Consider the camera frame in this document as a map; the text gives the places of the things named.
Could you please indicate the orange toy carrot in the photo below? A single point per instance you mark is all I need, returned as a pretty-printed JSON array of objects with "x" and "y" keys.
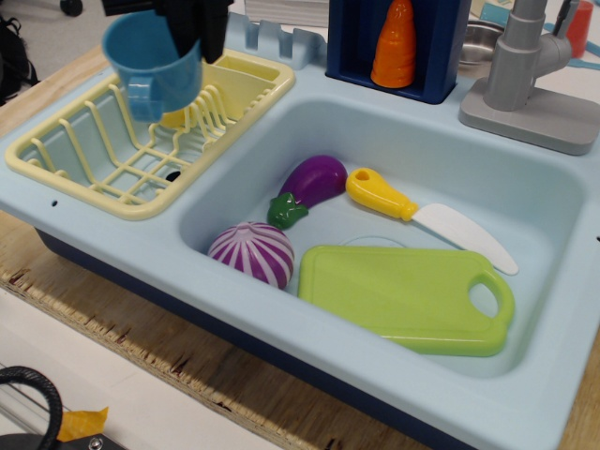
[{"x": 394, "y": 64}]

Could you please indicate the black bag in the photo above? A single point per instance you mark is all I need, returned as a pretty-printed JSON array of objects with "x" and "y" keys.
[{"x": 17, "y": 70}]

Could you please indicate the yellow handled toy knife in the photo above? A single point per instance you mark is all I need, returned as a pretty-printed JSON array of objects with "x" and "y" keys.
[{"x": 369, "y": 189}]

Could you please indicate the purple striped toy onion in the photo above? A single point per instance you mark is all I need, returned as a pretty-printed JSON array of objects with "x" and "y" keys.
[{"x": 258, "y": 250}]

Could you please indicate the light blue toy sink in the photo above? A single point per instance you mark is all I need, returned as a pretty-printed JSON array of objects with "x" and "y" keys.
[{"x": 540, "y": 204}]

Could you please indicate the blue plastic cup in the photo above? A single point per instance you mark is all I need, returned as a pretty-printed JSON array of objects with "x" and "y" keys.
[{"x": 157, "y": 78}]

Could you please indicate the yellow tape piece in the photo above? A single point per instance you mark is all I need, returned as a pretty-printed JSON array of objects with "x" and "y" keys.
[{"x": 81, "y": 424}]

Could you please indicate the light blue plate holder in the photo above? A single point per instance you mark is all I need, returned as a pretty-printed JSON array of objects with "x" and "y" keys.
[{"x": 297, "y": 49}]

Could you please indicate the dark blue utensil holder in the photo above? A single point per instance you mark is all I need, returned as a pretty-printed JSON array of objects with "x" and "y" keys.
[{"x": 354, "y": 29}]

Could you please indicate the purple toy eggplant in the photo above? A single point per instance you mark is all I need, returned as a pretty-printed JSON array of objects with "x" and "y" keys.
[{"x": 313, "y": 181}]

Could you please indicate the steel bowl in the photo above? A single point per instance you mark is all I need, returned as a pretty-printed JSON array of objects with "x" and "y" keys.
[{"x": 479, "y": 43}]

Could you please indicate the wooden board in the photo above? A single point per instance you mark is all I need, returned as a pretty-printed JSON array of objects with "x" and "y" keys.
[{"x": 239, "y": 374}]

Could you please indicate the red cup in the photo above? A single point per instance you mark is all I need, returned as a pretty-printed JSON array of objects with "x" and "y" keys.
[{"x": 578, "y": 30}]

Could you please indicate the yellow dish drying rack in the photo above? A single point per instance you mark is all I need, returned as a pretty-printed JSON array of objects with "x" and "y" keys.
[{"x": 94, "y": 151}]

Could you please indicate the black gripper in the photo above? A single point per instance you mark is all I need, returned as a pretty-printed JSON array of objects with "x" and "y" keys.
[{"x": 182, "y": 24}]

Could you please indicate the green toy cutting board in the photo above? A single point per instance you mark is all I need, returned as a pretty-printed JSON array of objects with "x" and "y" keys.
[{"x": 431, "y": 301}]

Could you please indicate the grey toy faucet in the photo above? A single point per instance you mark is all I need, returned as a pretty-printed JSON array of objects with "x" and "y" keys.
[{"x": 508, "y": 103}]

